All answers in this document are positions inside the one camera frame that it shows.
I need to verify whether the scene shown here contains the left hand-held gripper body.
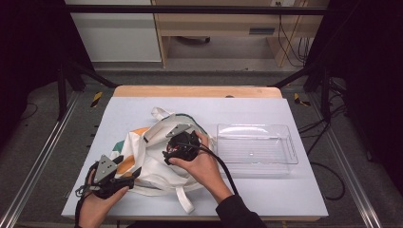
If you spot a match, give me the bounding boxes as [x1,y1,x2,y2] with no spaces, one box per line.
[83,154,136,200]

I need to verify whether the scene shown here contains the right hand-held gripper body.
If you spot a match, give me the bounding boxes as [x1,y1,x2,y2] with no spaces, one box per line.
[164,123,202,163]

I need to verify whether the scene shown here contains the white printed canvas tote bag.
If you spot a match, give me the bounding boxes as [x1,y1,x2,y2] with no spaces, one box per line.
[108,106,218,215]

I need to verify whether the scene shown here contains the person's right hand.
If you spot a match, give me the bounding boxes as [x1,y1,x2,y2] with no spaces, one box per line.
[168,129,234,204]

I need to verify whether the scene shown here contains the person's left hand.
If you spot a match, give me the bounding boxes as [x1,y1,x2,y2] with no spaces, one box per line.
[77,170,131,228]

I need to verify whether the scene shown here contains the white table board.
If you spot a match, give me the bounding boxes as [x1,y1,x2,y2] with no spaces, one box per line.
[61,96,330,219]

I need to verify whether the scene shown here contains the wooden table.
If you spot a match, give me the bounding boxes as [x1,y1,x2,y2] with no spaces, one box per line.
[112,85,321,222]

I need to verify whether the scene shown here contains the yellow clamp left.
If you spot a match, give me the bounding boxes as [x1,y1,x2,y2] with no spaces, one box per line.
[89,91,105,108]

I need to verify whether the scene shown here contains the yellow clamp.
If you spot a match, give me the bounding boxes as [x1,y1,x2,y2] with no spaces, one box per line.
[293,92,312,107]
[89,91,105,108]

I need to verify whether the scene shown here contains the clear plastic tray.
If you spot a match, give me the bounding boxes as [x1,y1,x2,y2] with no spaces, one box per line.
[216,123,299,176]

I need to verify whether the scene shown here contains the yellow clamp right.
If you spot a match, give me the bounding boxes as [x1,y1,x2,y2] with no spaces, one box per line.
[293,92,312,107]

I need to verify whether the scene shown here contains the white cabinet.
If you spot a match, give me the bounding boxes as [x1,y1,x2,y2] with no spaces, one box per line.
[63,0,163,63]

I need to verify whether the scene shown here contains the light wooden desk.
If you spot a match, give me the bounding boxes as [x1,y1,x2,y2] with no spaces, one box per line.
[151,0,331,68]

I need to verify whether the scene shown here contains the black curtain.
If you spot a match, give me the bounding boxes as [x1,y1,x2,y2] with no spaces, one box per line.
[312,0,403,189]
[0,0,93,150]

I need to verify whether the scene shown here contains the grey desk label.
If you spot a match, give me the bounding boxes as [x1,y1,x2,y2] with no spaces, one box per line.
[248,27,277,36]

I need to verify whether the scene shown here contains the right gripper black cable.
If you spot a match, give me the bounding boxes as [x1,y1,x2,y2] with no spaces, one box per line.
[175,142,240,196]

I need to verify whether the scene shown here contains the aluminium floor rail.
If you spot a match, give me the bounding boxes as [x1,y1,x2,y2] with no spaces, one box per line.
[307,93,385,228]
[0,91,81,228]

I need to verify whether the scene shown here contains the black frame stand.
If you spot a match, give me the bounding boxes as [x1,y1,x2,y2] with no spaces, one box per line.
[56,60,119,122]
[271,62,334,124]

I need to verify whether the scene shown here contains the black floor cables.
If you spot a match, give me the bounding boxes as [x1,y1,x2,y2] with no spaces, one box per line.
[297,77,350,201]

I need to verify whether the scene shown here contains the black horizontal frame bar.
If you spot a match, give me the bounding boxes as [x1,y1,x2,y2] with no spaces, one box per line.
[62,4,329,16]

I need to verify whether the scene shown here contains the black hanging cables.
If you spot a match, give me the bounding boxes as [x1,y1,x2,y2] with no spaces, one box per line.
[276,1,315,67]

